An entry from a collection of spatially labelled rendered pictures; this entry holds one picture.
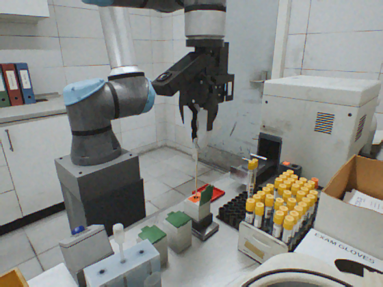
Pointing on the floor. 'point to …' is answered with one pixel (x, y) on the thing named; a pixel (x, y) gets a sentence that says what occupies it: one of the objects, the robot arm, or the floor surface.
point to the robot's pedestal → (107, 207)
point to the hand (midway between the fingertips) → (196, 144)
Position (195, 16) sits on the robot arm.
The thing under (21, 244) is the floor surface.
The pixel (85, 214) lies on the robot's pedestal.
